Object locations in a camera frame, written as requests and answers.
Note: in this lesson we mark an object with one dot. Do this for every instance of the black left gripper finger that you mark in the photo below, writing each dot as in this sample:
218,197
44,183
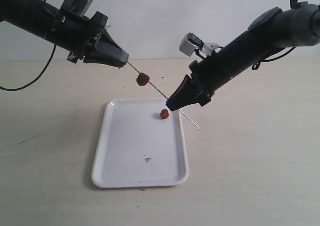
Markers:
103,59
106,45

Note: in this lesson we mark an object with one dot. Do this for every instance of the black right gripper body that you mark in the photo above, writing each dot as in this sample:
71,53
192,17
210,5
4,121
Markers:
214,71

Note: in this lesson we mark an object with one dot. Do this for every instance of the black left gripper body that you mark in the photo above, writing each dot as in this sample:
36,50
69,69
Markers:
70,29

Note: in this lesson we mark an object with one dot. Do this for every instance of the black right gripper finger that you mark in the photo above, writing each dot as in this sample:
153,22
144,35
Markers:
185,86
185,99

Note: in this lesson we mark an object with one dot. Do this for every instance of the thin metal skewer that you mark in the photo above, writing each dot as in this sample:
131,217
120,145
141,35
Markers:
156,88

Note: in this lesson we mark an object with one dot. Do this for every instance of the dark red date fruit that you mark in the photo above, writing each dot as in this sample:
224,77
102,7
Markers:
142,79

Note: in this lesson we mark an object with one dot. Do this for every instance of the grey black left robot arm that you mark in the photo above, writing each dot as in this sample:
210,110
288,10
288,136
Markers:
28,15

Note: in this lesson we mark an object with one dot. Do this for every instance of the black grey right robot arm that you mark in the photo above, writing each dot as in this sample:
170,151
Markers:
269,34

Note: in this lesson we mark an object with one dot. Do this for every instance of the white rectangular plastic tray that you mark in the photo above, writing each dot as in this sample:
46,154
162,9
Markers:
131,131

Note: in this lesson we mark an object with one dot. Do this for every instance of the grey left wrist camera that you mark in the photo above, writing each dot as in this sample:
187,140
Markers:
76,7

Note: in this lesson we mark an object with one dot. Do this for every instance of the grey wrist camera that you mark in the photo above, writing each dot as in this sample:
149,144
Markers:
76,7
192,44

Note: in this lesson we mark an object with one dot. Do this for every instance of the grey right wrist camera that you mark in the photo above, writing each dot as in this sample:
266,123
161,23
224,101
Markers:
192,44

